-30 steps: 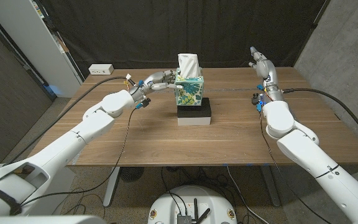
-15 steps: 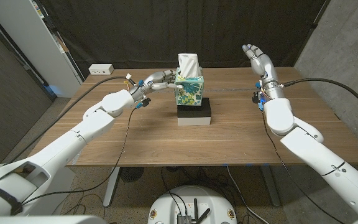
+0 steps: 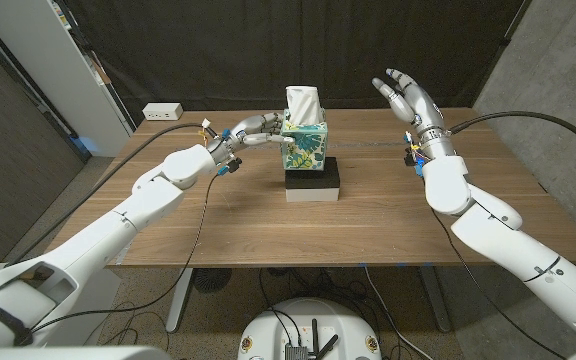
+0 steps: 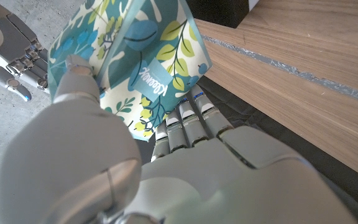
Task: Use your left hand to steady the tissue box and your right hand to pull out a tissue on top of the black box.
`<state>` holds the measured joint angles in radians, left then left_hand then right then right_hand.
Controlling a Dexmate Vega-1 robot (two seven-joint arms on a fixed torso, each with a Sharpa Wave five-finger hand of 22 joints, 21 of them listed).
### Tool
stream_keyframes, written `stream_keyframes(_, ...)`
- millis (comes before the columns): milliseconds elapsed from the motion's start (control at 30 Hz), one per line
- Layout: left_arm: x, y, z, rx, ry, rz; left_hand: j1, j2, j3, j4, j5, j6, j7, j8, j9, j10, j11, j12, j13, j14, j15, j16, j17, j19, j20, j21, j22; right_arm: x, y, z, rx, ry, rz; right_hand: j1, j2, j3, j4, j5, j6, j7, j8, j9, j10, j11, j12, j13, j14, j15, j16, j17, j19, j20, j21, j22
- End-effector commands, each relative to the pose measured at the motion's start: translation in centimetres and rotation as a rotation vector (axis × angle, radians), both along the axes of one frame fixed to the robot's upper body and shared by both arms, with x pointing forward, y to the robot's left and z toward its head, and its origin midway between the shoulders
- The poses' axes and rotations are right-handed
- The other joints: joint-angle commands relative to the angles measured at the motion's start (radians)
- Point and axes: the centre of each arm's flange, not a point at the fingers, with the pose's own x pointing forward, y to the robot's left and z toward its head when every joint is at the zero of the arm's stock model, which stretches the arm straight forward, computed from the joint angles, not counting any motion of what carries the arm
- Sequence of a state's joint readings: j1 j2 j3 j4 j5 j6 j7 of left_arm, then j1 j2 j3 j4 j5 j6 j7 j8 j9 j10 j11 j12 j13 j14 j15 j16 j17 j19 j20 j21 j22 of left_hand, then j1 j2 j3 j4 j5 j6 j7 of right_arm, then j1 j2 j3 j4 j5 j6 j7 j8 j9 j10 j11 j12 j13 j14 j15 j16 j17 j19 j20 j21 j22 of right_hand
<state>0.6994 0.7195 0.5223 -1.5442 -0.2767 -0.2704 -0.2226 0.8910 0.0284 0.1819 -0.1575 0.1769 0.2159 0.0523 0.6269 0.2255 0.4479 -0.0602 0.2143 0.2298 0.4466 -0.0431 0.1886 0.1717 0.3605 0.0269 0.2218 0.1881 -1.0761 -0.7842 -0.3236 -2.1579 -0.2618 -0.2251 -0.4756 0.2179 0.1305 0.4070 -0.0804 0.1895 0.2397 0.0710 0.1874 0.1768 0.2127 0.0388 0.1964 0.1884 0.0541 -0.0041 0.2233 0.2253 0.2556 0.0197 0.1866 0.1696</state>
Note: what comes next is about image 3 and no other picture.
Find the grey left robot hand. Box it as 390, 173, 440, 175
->
205, 112, 297, 166

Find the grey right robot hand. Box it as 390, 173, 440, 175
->
371, 67, 457, 160

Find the teal floral tissue box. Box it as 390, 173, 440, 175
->
280, 107, 329, 172

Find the white tissue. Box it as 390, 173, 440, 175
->
285, 85, 325, 126

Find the black and white box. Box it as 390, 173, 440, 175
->
284, 156, 342, 203

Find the white power strip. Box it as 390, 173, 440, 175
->
141, 102, 185, 122

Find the black curtain backdrop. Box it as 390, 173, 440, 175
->
62, 0, 534, 126

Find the black round floor fan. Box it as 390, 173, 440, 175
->
191, 267, 233, 294

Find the white table leg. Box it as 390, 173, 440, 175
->
164, 267, 195, 335

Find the grey table leg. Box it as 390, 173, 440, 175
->
417, 265, 453, 334

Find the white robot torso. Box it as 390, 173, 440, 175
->
236, 297, 383, 360

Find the white cabinet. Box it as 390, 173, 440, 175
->
0, 0, 137, 159

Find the black router with antennas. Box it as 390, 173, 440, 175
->
282, 317, 342, 360

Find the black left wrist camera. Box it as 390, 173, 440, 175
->
220, 157, 243, 176

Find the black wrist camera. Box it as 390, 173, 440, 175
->
220, 157, 243, 176
403, 147, 422, 171

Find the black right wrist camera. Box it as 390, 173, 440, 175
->
403, 147, 422, 171

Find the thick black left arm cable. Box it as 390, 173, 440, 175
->
0, 122, 212, 269

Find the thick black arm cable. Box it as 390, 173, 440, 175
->
448, 110, 576, 164
0, 122, 212, 269

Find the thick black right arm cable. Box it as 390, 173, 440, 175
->
448, 110, 576, 164

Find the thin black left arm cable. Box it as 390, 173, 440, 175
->
30, 172, 222, 331

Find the black floor cable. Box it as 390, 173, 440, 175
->
257, 267, 302, 349

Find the white floor cable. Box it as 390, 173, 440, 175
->
362, 264, 434, 360

